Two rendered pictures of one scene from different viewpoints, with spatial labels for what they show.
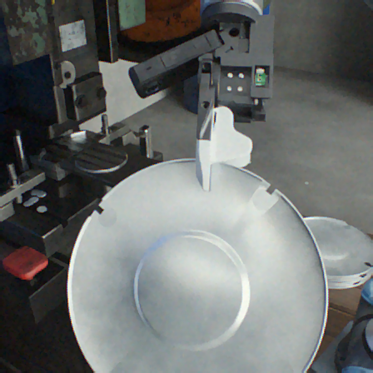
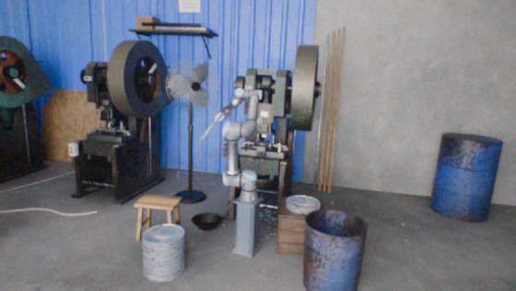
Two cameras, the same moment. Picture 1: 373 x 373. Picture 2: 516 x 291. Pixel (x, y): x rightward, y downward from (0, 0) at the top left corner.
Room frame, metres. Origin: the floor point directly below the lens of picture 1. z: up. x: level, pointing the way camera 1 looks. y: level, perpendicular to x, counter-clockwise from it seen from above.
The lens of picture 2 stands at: (-0.21, -2.73, 1.43)
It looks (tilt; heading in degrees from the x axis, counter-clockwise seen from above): 12 degrees down; 69
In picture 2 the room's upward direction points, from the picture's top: 3 degrees clockwise
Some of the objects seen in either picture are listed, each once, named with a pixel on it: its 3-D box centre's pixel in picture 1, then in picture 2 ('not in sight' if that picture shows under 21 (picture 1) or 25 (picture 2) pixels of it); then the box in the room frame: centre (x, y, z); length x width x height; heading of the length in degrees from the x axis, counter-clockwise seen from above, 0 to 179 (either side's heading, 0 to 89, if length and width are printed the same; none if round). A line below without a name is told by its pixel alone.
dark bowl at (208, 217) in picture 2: not in sight; (206, 222); (0.40, 0.12, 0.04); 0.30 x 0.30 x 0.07
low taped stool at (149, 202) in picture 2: not in sight; (158, 217); (-0.05, 0.05, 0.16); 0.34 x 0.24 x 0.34; 154
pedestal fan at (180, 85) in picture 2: not in sight; (199, 126); (0.52, 1.20, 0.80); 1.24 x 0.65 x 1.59; 58
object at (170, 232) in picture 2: not in sight; (164, 233); (-0.05, -0.50, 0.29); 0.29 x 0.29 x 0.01
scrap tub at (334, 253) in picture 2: not in sight; (332, 253); (1.05, -1.00, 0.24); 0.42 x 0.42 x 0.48
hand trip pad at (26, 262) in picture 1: (28, 274); not in sight; (0.62, 0.29, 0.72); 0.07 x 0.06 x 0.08; 58
